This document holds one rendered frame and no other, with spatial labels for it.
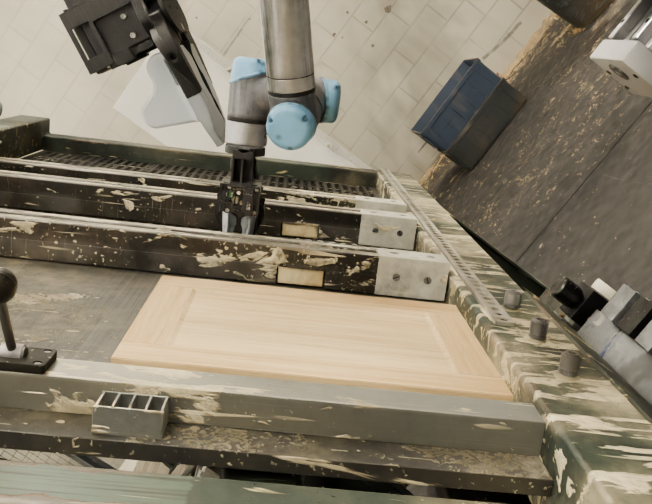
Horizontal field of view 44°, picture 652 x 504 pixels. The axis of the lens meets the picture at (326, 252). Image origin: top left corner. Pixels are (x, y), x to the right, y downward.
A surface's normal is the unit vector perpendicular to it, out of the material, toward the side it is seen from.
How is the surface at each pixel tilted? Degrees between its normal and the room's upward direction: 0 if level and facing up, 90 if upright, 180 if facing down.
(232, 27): 90
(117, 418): 89
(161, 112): 92
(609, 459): 60
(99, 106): 90
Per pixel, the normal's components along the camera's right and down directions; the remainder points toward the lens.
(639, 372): -0.80, -0.58
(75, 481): 0.11, -0.97
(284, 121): -0.14, 0.44
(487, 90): 0.07, 0.20
